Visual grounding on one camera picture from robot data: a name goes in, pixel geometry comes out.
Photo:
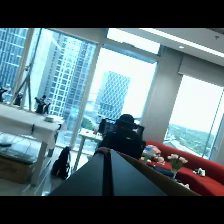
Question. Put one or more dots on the person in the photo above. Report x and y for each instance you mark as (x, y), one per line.
(125, 136)

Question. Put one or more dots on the red sofa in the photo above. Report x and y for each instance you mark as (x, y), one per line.
(206, 173)

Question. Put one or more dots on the white table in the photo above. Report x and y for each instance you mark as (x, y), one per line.
(23, 121)

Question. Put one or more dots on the white desk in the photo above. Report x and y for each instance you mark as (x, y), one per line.
(87, 135)

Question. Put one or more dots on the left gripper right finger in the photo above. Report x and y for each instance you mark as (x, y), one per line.
(130, 180)

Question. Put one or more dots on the flowers in vase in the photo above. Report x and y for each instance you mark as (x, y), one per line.
(176, 163)

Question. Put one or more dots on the black backpack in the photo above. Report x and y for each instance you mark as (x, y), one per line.
(61, 165)

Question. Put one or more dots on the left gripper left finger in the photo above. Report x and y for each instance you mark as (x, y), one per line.
(88, 180)

